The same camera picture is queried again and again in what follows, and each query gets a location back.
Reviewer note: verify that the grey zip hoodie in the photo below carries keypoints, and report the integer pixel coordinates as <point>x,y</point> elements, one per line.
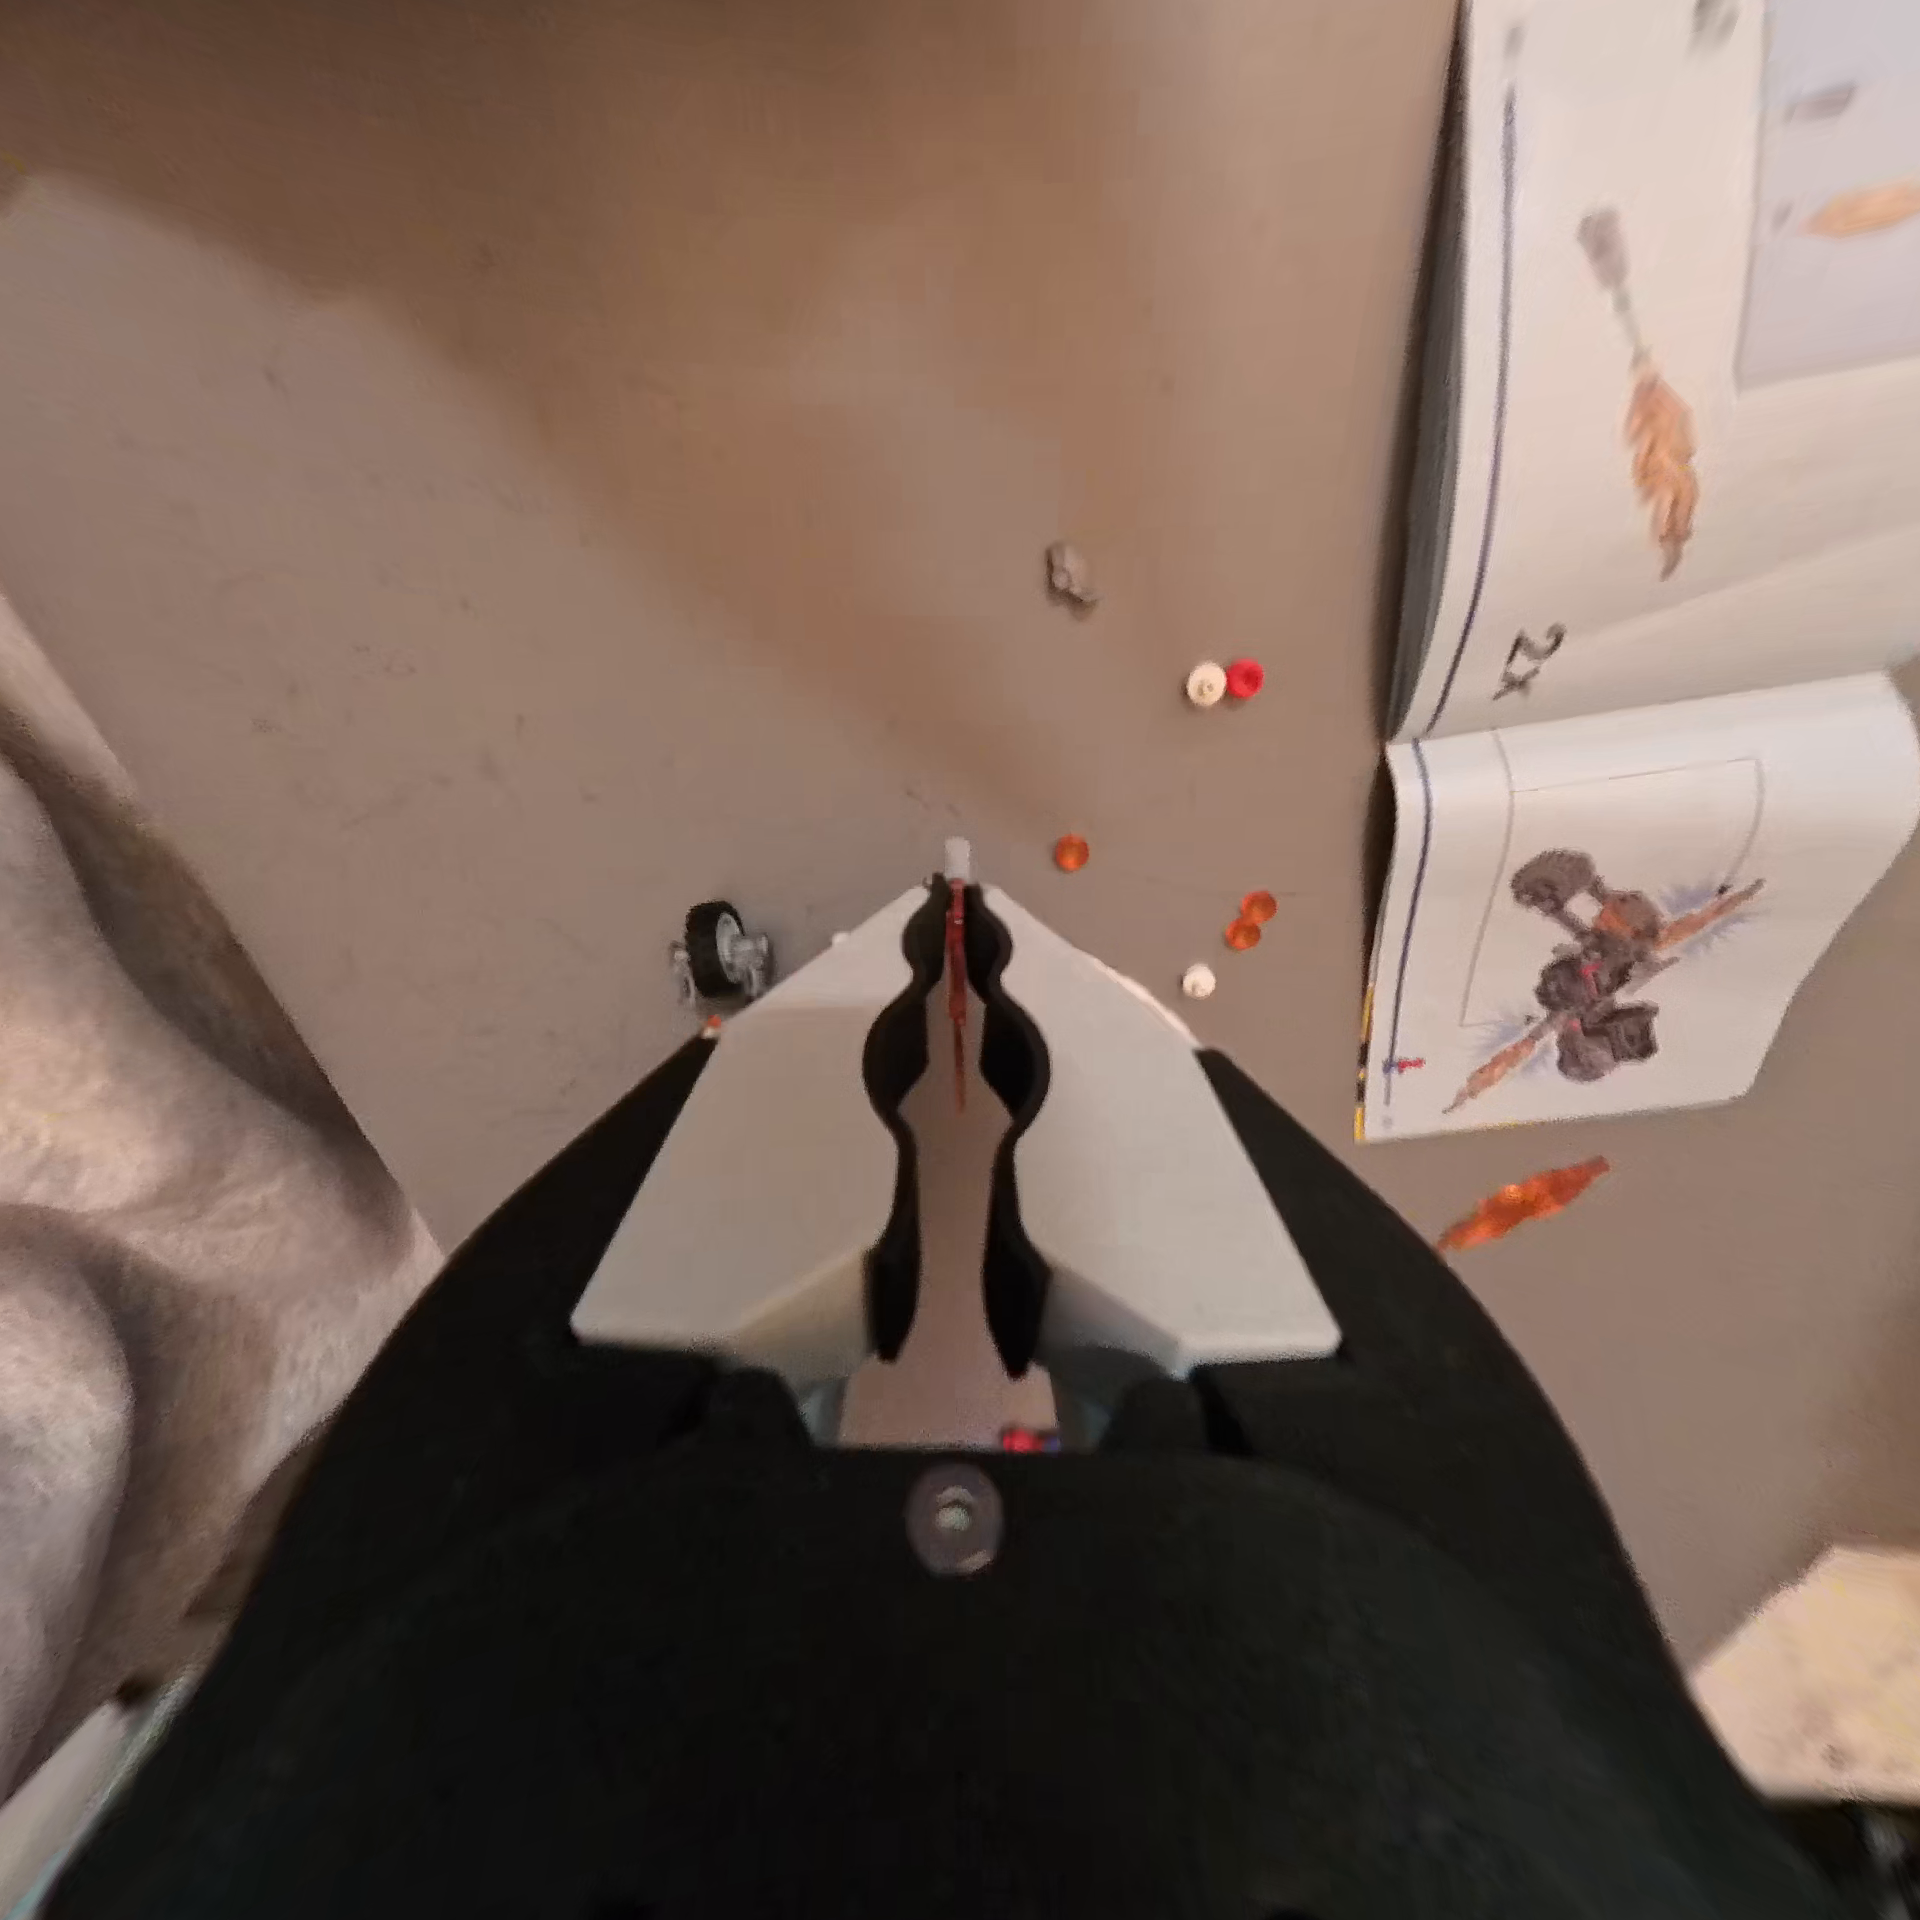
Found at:
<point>136,1126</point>

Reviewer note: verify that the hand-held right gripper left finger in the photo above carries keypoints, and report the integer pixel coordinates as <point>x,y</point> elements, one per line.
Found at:
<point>749,1172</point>

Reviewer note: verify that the lego instruction booklet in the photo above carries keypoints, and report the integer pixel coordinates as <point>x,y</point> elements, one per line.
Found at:
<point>1634,452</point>

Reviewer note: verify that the transparent orange lego flame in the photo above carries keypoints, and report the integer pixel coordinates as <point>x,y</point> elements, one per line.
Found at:
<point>1522,1203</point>
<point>956,991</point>

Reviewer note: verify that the black lego motorcycle model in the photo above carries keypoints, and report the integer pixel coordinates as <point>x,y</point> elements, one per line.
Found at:
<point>715,949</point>

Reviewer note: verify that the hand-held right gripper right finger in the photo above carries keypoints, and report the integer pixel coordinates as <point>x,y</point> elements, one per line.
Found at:
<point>1154,1185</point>

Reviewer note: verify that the dark grey lego piece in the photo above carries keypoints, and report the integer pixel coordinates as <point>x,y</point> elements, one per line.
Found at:
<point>1069,580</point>

